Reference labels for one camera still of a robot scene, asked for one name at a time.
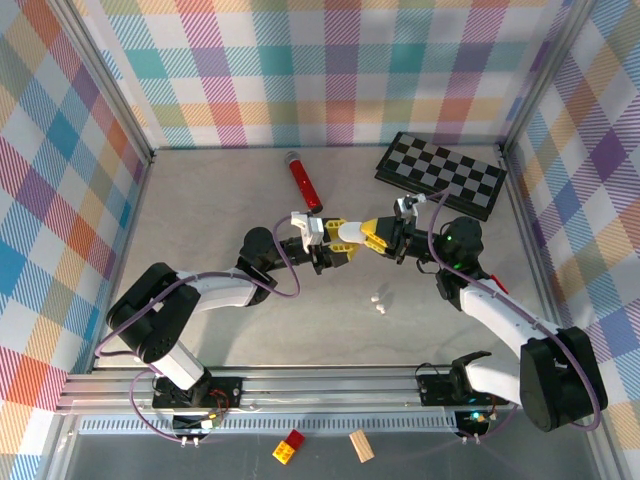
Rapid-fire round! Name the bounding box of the pale pink earbud charging case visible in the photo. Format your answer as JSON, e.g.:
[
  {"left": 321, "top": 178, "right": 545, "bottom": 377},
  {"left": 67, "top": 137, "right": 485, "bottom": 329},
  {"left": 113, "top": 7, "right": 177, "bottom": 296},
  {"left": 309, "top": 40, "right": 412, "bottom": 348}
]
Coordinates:
[{"left": 337, "top": 221, "right": 369, "bottom": 245}]

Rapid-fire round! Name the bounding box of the red glitter microphone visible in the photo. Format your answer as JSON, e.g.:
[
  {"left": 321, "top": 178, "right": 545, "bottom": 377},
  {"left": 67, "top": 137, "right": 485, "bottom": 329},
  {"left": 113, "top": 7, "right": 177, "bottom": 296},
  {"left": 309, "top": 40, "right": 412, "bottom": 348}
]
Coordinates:
[{"left": 283, "top": 151, "right": 324, "bottom": 214}]

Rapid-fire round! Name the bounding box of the black folding chessboard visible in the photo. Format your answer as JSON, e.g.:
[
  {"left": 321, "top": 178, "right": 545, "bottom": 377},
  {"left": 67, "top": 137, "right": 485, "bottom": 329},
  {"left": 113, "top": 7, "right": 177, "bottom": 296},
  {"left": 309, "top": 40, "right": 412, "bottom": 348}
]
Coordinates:
[{"left": 374, "top": 131, "right": 508, "bottom": 222}]

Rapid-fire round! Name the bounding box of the black controller board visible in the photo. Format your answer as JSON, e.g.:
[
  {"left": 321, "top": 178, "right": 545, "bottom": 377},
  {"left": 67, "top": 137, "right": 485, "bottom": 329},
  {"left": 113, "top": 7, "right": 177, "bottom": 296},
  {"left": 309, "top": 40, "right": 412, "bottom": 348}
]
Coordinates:
[
  {"left": 452, "top": 407, "right": 499, "bottom": 446},
  {"left": 172, "top": 407, "right": 226, "bottom": 449}
]

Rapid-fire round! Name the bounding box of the light wooden block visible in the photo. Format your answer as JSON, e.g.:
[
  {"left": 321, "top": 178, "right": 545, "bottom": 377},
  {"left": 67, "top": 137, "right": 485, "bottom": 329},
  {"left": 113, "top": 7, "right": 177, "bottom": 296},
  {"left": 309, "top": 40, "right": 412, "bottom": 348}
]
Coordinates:
[{"left": 348, "top": 428, "right": 376, "bottom": 464}]

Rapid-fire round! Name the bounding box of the yellow toy brick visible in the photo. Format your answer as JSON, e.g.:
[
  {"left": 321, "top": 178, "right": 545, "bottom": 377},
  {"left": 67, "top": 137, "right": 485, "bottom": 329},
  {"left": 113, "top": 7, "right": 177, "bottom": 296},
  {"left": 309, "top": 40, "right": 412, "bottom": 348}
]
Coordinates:
[{"left": 271, "top": 438, "right": 297, "bottom": 465}]

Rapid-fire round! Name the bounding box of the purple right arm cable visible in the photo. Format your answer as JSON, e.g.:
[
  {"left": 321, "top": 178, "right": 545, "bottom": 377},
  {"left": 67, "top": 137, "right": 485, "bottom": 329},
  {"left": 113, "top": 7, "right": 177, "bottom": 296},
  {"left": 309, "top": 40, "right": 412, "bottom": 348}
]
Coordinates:
[{"left": 422, "top": 187, "right": 601, "bottom": 446}]

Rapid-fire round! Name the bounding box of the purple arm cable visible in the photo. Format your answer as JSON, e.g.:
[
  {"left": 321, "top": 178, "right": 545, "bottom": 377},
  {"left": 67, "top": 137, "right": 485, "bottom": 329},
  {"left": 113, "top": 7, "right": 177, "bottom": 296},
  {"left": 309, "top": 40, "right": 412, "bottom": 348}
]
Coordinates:
[
  {"left": 422, "top": 187, "right": 601, "bottom": 446},
  {"left": 94, "top": 214, "right": 302, "bottom": 445}
]

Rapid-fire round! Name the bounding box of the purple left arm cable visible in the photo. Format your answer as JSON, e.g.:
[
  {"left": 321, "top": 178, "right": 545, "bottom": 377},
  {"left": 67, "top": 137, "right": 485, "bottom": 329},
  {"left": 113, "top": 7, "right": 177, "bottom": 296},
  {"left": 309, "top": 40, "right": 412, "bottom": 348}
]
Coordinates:
[{"left": 94, "top": 214, "right": 302, "bottom": 445}]

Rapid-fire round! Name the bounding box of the aluminium side rail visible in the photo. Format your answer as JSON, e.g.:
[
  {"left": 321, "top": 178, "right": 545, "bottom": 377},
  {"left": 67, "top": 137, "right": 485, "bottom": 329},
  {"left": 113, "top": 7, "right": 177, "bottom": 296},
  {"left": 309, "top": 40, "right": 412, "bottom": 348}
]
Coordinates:
[
  {"left": 87, "top": 149, "right": 157, "bottom": 376},
  {"left": 497, "top": 144, "right": 574, "bottom": 326}
]

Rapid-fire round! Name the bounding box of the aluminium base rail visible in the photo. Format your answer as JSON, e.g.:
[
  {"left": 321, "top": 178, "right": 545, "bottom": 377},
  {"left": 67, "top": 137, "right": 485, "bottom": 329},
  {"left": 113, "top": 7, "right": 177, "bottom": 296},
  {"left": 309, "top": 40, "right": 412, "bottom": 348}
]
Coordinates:
[{"left": 55, "top": 364, "right": 619, "bottom": 416}]

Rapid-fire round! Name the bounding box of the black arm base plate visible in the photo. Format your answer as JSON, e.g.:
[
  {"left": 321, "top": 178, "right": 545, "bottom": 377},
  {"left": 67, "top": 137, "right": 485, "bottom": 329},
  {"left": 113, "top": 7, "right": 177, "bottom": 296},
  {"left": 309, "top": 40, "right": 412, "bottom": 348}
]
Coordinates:
[
  {"left": 152, "top": 377, "right": 244, "bottom": 409},
  {"left": 417, "top": 369, "right": 511, "bottom": 407}
]

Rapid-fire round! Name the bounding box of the slotted grey cable duct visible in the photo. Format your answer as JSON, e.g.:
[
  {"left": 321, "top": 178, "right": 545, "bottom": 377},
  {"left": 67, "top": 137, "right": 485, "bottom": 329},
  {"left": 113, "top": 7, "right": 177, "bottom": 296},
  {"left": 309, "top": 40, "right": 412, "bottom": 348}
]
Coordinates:
[{"left": 78, "top": 412, "right": 469, "bottom": 435}]

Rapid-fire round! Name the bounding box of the aluminium frame post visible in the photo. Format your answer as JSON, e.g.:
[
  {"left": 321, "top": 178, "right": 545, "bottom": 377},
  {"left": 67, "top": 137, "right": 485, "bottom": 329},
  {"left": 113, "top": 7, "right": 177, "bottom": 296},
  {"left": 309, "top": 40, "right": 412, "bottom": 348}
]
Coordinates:
[
  {"left": 499, "top": 0, "right": 599, "bottom": 156},
  {"left": 47, "top": 0, "right": 157, "bottom": 164}
]

